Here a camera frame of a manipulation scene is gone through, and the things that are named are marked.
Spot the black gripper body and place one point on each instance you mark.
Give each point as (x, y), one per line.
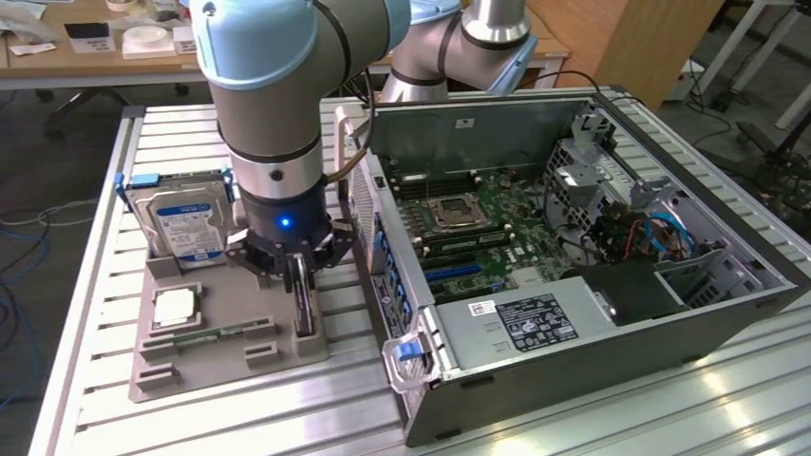
(285, 223)

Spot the graphics card with fan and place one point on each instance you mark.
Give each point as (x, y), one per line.
(303, 304)

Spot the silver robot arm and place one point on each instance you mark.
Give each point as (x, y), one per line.
(265, 119)

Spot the hard disk with blue carrier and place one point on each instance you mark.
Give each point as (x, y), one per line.
(184, 223)

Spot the black case lock tab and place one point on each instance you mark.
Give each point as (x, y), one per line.
(377, 182)

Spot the silver CPU chip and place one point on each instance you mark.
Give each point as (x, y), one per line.
(173, 309)

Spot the long black expansion slot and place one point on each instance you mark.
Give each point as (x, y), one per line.
(447, 261)

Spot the green RAM stick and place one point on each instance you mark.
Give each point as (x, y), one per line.
(209, 334)

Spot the beige case latch bar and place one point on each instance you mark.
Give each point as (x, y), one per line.
(340, 142)

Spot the blue expansion slot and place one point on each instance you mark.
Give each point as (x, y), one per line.
(452, 272)

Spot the metal CPU socket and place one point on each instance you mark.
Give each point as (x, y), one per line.
(456, 214)

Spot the black RAM slot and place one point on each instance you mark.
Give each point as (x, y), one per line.
(443, 192)
(443, 185)
(443, 180)
(443, 174)

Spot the grey parts rack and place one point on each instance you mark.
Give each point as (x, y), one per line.
(209, 375)

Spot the grey power supply unit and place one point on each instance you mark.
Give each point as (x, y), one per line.
(468, 332)

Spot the silver chipset heatsink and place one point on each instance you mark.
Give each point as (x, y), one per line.
(523, 277)

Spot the green motherboard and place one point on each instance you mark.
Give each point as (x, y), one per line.
(525, 228)

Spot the black chair base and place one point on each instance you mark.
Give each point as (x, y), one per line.
(83, 102)

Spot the silver drive cage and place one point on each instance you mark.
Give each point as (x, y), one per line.
(586, 183)

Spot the white labelled box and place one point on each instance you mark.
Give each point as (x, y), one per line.
(183, 40)

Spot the white box with dish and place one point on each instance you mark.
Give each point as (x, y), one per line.
(148, 47)

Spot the black PC case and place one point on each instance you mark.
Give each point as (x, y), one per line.
(570, 380)

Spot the small dark object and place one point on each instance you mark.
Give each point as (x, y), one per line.
(168, 15)

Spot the wooden desk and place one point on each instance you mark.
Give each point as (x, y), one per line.
(63, 64)

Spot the black and white box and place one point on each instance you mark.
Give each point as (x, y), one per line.
(88, 31)

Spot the white tape roll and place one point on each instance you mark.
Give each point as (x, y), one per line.
(108, 5)

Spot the white paper label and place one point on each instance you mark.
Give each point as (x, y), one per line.
(32, 49)

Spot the clear plastic bag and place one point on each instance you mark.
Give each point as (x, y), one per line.
(25, 24)

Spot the silver disk bay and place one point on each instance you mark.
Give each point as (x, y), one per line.
(716, 271)

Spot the wooden cabinet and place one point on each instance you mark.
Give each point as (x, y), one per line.
(634, 47)

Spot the black equipment pile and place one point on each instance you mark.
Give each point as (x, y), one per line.
(779, 157)

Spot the white desk frame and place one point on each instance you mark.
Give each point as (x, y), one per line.
(795, 107)

